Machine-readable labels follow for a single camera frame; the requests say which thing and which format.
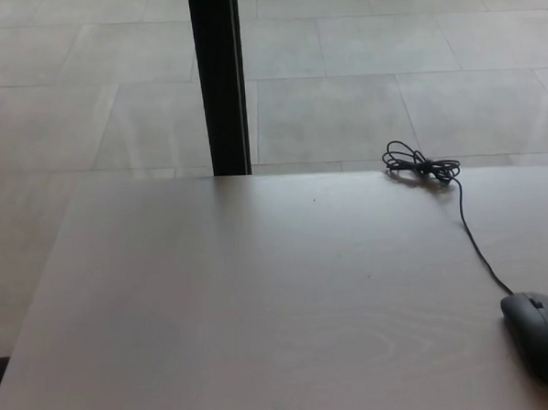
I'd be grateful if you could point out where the black vertical post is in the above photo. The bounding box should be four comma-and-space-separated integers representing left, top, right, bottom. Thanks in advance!
186, 0, 254, 179

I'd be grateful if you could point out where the black computer mouse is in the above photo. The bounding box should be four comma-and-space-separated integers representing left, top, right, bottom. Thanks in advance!
498, 290, 548, 393

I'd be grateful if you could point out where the black mouse cable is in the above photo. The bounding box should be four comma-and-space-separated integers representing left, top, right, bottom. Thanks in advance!
381, 135, 516, 302

